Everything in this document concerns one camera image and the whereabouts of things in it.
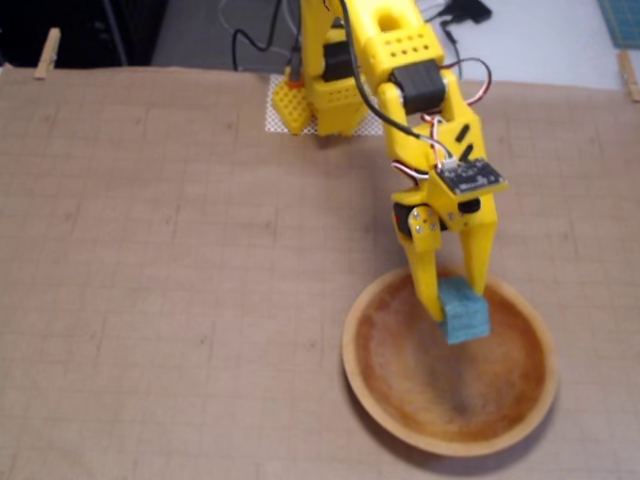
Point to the green cutting mat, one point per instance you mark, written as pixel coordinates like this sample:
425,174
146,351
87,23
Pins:
620,22

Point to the white mesh mat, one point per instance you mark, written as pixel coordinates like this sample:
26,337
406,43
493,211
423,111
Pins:
272,122

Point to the round wooden bowl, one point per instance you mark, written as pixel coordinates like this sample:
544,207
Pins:
450,400

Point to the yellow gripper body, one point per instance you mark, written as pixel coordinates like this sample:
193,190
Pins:
434,231

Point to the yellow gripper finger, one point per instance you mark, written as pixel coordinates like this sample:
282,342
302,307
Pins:
424,265
479,255

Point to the yellow perforated clamp block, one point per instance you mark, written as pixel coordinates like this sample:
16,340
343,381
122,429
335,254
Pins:
292,107

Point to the black wrist camera board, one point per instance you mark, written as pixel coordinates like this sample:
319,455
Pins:
470,175

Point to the blue block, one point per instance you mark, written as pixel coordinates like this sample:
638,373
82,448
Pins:
467,320

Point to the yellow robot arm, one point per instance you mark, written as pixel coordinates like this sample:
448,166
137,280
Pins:
400,45

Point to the wooden clothespin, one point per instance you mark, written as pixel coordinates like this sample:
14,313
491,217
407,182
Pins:
47,52
629,75

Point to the black power adapter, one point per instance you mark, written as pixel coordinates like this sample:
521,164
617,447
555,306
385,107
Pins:
470,10

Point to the dark cabinet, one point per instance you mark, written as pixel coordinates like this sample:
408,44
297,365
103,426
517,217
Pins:
75,30

